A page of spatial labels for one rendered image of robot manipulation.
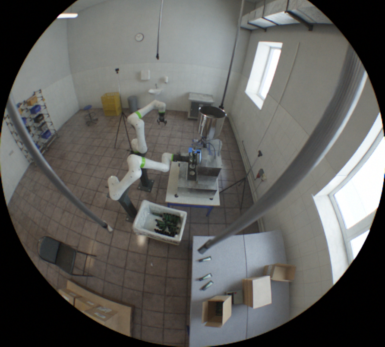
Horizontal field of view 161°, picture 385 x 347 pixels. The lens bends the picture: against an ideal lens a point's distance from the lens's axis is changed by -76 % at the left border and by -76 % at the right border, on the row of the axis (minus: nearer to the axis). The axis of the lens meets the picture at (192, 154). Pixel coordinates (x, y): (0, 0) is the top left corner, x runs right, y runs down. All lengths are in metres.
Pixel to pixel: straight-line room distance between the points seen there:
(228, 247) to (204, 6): 5.59
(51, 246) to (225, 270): 2.33
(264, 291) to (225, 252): 0.69
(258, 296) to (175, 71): 5.43
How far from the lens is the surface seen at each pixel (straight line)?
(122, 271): 2.57
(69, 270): 2.34
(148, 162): 1.48
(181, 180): 1.68
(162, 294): 2.49
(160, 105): 1.89
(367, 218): 2.08
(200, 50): 4.77
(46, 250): 2.45
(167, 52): 4.86
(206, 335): 1.96
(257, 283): 1.66
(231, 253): 1.79
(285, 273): 2.06
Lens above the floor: 2.41
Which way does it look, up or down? 44 degrees down
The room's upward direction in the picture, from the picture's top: 9 degrees clockwise
